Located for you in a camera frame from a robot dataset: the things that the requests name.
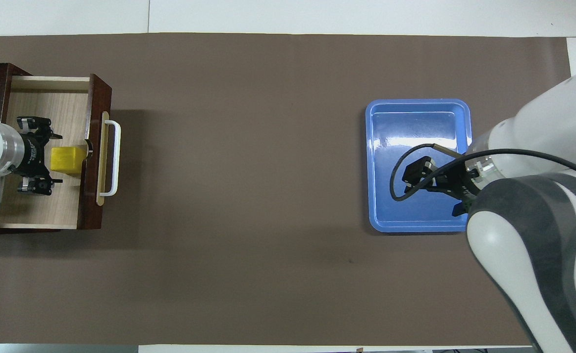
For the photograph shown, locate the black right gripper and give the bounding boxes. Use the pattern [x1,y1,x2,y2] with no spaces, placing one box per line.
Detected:
[403,157,480,216]

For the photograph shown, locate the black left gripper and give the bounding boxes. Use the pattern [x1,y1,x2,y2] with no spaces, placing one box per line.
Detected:
[17,116,63,196]

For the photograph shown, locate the yellow cube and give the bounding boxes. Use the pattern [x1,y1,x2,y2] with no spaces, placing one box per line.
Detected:
[50,146,85,176]

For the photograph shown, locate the wooden drawer with dark front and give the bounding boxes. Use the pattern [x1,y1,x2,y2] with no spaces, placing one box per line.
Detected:
[0,74,113,231]

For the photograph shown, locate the white drawer handle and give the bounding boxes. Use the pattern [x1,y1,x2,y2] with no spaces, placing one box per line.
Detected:
[96,120,122,198]

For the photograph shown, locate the blue plastic tray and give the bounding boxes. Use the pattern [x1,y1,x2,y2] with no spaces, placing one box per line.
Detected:
[365,99,478,233]

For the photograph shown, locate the brown table mat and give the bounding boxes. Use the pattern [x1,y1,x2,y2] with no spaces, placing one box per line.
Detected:
[0,32,576,346]

